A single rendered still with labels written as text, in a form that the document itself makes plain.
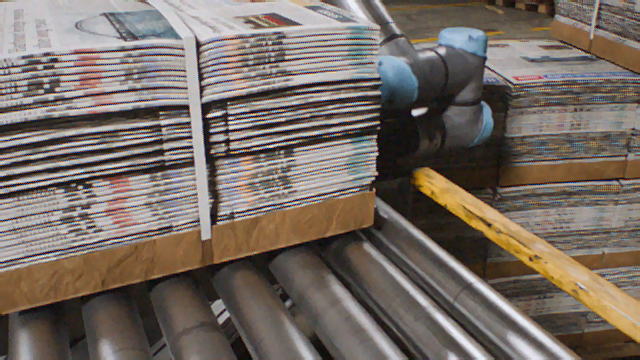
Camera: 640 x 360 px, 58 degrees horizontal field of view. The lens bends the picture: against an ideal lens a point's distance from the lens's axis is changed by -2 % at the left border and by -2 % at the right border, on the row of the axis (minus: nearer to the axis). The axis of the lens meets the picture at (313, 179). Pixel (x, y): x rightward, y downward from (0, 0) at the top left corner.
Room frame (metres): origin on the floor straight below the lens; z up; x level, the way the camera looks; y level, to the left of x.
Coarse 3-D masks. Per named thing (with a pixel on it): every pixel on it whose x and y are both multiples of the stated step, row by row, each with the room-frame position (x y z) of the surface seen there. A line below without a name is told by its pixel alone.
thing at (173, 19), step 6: (150, 0) 0.60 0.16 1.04; (156, 0) 0.60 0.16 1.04; (156, 6) 0.57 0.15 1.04; (162, 6) 0.57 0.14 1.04; (162, 12) 0.55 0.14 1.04; (168, 12) 0.55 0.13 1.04; (168, 18) 0.53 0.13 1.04; (174, 18) 0.53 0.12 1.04; (174, 24) 0.51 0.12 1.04; (180, 24) 0.51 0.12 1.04; (180, 30) 0.49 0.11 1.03; (186, 30) 0.49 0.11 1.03; (186, 36) 0.48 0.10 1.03
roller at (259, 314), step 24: (216, 264) 0.51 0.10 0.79; (240, 264) 0.50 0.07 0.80; (216, 288) 0.49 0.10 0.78; (240, 288) 0.46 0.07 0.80; (264, 288) 0.46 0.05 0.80; (240, 312) 0.43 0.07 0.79; (264, 312) 0.42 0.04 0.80; (288, 312) 0.43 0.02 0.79; (264, 336) 0.39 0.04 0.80; (288, 336) 0.39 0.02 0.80
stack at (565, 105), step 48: (528, 48) 1.37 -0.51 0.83; (576, 48) 1.38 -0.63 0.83; (528, 96) 1.09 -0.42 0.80; (576, 96) 1.10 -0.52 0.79; (624, 96) 1.11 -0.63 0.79; (480, 144) 1.07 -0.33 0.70; (528, 144) 1.09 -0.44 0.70; (576, 144) 1.10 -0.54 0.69; (624, 144) 1.11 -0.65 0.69; (480, 192) 1.07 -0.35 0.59; (528, 192) 1.09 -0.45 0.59; (576, 192) 1.10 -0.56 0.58; (624, 192) 1.12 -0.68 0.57; (480, 240) 1.08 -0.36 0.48; (576, 240) 1.11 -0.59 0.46; (624, 240) 1.13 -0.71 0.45; (528, 288) 1.09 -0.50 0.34; (624, 288) 1.12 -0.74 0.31
